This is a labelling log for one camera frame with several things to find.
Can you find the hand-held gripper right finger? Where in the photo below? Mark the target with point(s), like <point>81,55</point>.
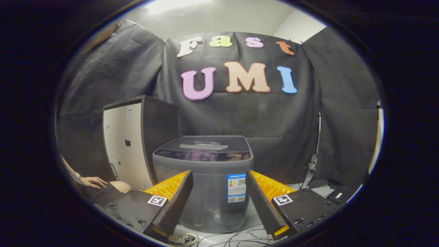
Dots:
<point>262,206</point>

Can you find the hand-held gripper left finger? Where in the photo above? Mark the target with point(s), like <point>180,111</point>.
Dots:
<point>176,206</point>

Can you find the grey washing machine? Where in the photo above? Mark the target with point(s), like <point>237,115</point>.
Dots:
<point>209,199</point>

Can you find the person's shoe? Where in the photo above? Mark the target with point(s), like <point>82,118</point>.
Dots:
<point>187,239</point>

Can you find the person's leg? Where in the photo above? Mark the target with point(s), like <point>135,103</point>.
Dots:
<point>120,186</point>

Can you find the thin metal light stand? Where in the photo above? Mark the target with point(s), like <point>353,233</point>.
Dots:
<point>313,161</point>

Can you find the cabinet with white door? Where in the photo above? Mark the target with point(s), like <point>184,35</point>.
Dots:
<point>125,147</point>

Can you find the black device with white label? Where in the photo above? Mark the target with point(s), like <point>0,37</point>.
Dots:
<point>339,195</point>

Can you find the black backdrop cloth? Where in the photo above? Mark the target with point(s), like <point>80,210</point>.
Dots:
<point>274,116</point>

